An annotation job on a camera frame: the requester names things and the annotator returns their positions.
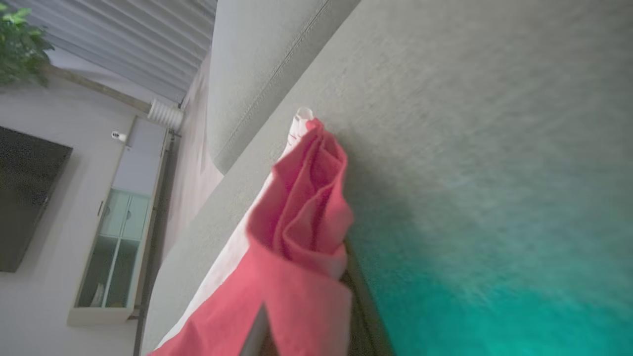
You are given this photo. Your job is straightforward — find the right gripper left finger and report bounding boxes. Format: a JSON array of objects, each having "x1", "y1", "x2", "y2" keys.
[{"x1": 240, "y1": 304, "x2": 271, "y2": 356}]

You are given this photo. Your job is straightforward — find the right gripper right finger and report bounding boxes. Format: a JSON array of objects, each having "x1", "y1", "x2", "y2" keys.
[{"x1": 341, "y1": 239, "x2": 396, "y2": 356}]

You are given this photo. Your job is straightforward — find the red basketball jersey white sleeves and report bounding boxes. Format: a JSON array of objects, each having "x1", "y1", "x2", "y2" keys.
[{"x1": 147, "y1": 106, "x2": 355, "y2": 356}]

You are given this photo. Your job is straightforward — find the white cabinet glass doors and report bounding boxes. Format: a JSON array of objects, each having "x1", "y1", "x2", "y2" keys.
[{"x1": 67, "y1": 116, "x2": 174, "y2": 327}]

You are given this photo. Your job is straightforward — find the grey fabric sofa seat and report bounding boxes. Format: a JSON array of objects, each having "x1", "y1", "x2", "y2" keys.
[{"x1": 141, "y1": 0, "x2": 633, "y2": 356}]

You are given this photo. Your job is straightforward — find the black flat television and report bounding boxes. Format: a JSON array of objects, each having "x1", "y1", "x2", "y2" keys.
[{"x1": 0, "y1": 126, "x2": 74, "y2": 273}]

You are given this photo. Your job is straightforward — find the grey sofa back cushion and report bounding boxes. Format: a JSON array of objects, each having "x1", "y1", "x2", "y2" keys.
[{"x1": 207, "y1": 0, "x2": 362, "y2": 175}]

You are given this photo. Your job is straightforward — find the grey pleated curtain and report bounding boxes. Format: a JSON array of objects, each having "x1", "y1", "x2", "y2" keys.
[{"x1": 7, "y1": 0, "x2": 218, "y2": 104}]

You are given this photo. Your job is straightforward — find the green leafy plant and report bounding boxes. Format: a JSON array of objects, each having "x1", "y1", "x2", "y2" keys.
[{"x1": 0, "y1": 2, "x2": 55, "y2": 90}]

